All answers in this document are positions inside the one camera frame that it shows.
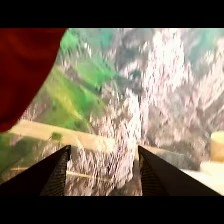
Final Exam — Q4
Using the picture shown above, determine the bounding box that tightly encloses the red garment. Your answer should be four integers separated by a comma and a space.
0, 28, 68, 133

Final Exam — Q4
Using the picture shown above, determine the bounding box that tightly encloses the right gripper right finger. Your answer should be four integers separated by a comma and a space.
137, 145, 222, 197

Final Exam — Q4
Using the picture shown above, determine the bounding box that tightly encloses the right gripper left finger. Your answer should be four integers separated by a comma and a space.
0, 144, 72, 197

